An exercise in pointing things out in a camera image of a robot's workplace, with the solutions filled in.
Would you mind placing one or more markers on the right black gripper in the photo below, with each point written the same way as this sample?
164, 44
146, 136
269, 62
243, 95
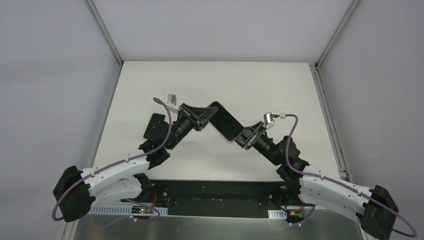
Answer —
255, 134

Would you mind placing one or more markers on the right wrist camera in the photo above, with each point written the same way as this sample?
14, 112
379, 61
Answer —
270, 119

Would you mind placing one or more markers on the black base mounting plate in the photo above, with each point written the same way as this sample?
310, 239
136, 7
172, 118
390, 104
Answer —
230, 199

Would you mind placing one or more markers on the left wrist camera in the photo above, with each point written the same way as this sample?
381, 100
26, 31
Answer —
171, 102

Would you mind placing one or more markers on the black smartphone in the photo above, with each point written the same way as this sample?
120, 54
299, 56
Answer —
228, 126

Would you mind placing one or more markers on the right white cable duct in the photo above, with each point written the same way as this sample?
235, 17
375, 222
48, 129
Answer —
277, 214

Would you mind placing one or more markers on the white cable duct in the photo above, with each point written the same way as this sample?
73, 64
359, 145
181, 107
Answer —
277, 214
127, 210

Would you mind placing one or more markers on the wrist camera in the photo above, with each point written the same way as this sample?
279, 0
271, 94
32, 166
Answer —
171, 102
270, 119

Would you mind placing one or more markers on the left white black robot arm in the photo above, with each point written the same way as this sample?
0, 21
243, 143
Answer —
79, 190

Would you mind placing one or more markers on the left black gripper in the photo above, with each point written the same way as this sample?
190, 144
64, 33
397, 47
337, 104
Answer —
192, 118

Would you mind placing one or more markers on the left white cable duct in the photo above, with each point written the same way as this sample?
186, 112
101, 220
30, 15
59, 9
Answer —
127, 210

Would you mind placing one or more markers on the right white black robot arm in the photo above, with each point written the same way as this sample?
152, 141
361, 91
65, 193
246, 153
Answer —
372, 208

